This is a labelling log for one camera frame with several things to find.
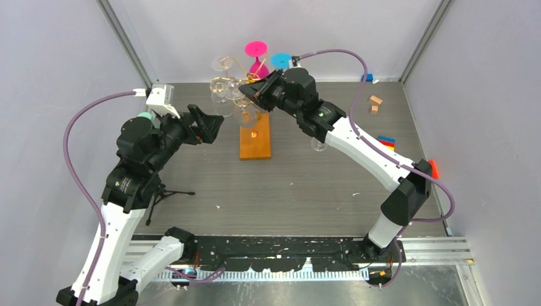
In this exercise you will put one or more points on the clear ribbed wine glass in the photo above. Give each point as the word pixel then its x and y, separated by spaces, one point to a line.
pixel 245 113

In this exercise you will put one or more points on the small black tripod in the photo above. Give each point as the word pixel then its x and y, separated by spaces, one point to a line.
pixel 161 194

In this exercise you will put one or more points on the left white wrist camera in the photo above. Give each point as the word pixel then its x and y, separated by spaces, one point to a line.
pixel 158 99

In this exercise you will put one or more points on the red toy block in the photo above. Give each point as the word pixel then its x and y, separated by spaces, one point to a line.
pixel 434 171

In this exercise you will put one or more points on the blue wine glass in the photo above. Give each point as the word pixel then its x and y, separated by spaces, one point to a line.
pixel 281 60

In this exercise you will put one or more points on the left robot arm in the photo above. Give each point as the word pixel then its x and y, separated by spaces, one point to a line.
pixel 144 147

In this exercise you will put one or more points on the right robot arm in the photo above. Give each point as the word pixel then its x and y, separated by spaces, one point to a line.
pixel 408 182

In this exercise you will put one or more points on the orange wooden rack base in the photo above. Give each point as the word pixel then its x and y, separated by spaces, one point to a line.
pixel 255 142

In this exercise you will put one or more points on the gold wire wine glass rack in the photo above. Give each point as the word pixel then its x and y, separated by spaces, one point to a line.
pixel 238 72

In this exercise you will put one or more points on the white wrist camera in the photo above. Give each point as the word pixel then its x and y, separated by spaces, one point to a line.
pixel 158 99
pixel 294 62

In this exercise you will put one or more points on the colourful toy brick building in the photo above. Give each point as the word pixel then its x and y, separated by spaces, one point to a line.
pixel 390 143

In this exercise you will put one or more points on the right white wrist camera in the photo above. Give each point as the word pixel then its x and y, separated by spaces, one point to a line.
pixel 294 62

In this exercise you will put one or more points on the clear flute glass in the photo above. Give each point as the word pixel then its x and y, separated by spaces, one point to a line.
pixel 317 145

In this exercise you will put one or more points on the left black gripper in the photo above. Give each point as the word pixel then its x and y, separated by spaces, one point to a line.
pixel 210 123

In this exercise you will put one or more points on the pink wine glass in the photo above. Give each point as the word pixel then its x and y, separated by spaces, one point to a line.
pixel 258 51

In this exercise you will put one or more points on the mint green cup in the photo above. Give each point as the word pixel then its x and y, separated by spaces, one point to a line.
pixel 146 115

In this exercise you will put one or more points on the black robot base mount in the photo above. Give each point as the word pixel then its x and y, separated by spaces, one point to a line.
pixel 237 259

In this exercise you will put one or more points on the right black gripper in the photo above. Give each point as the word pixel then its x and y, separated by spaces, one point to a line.
pixel 250 90

